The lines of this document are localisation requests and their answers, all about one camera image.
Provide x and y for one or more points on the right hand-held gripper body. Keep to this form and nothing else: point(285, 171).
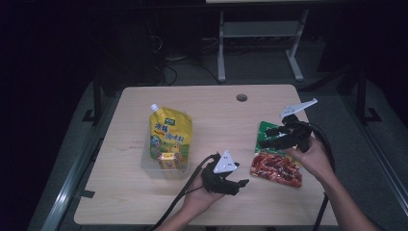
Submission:
point(296, 131)

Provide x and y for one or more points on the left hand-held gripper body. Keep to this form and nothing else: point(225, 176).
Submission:
point(216, 174)

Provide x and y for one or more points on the green packet of red snacks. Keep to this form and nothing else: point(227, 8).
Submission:
point(275, 168)

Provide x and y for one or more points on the yellow and red small box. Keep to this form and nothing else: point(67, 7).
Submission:
point(168, 161)

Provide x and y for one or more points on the yellow green spout pouch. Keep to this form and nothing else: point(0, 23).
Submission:
point(171, 131)

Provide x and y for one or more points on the clear plastic container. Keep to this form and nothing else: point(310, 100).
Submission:
point(149, 168)

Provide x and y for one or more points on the person's left hand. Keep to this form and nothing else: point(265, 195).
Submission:
point(198, 199)

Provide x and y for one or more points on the person's right hand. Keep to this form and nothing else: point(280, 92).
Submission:
point(316, 162)

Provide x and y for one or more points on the black metal stand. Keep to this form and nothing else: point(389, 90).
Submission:
point(96, 99)
point(361, 96)

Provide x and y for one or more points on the aluminium frame rail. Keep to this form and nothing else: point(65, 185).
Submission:
point(388, 170)
point(69, 189)

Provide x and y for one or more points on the white metal desk frame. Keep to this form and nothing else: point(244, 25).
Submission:
point(256, 29)

